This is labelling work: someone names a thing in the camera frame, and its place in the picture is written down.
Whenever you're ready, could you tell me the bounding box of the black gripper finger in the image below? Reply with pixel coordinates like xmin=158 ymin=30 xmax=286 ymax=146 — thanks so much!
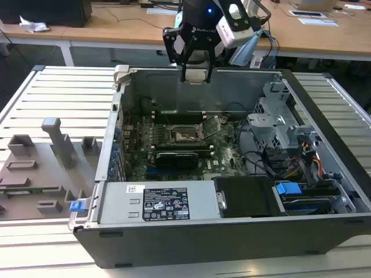
xmin=162 ymin=26 xmax=195 ymax=83
xmin=205 ymin=36 xmax=226 ymax=84

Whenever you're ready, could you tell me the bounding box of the silver CPU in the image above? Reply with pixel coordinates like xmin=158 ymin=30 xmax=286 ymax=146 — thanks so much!
xmin=185 ymin=68 xmax=209 ymax=85

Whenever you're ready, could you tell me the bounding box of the CPU socket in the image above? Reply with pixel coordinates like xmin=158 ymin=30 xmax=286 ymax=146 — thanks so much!
xmin=169 ymin=123 xmax=208 ymax=145

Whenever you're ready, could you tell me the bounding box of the white paper sheet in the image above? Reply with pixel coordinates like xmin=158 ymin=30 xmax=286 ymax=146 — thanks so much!
xmin=298 ymin=17 xmax=339 ymax=27
xmin=146 ymin=8 xmax=180 ymax=15

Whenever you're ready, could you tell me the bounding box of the wooden desk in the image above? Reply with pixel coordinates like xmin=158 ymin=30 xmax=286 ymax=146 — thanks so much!
xmin=0 ymin=0 xmax=371 ymax=67

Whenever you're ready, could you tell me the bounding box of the metal drive cage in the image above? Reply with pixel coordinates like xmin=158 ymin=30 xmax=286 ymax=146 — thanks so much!
xmin=248 ymin=82 xmax=319 ymax=151

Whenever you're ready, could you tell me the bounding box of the green motherboard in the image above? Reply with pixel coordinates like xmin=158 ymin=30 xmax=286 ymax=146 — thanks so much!
xmin=120 ymin=111 xmax=253 ymax=182

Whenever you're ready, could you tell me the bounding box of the black graphics card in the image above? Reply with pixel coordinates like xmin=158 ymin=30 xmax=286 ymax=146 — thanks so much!
xmin=155 ymin=151 xmax=200 ymax=175

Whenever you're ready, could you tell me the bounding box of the white framed tablet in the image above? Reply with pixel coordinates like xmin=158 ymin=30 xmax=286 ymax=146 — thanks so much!
xmin=289 ymin=10 xmax=328 ymax=19

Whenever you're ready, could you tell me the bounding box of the black monitor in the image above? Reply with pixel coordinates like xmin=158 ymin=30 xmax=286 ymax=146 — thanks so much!
xmin=0 ymin=0 xmax=93 ymax=28

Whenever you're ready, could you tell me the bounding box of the black plastic shroud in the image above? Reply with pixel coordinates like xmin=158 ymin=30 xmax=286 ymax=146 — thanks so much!
xmin=214 ymin=175 xmax=288 ymax=218

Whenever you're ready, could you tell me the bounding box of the crumpled white paper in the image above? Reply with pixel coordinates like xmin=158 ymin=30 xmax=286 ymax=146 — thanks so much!
xmin=19 ymin=14 xmax=50 ymax=33

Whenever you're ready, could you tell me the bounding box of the hard disk in blue carrier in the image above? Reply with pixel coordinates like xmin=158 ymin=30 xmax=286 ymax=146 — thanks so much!
xmin=275 ymin=181 xmax=343 ymax=217

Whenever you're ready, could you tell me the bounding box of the silver power supply unit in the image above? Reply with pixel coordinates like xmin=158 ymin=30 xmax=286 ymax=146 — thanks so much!
xmin=97 ymin=181 xmax=224 ymax=225

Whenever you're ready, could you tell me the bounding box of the black PC case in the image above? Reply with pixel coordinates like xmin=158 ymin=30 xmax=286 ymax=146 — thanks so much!
xmin=67 ymin=65 xmax=371 ymax=269

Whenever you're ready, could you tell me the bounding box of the grey parts rack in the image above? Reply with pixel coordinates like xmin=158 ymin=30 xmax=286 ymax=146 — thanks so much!
xmin=0 ymin=117 xmax=101 ymax=221

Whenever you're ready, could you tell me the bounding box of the blue case latch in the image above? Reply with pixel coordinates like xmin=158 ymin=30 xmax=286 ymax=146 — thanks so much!
xmin=70 ymin=200 xmax=88 ymax=214

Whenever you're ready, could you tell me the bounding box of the green RAM stick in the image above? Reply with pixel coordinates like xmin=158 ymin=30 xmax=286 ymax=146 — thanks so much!
xmin=0 ymin=186 xmax=61 ymax=194

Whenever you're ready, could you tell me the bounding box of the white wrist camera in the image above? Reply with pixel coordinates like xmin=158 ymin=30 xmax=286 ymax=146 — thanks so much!
xmin=216 ymin=1 xmax=255 ymax=49

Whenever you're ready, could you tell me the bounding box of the blue cable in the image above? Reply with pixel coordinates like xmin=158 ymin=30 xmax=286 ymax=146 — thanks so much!
xmin=260 ymin=28 xmax=281 ymax=70

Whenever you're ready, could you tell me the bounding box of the orange yellow wire bundle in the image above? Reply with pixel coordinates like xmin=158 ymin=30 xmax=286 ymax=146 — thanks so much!
xmin=301 ymin=140 xmax=324 ymax=177

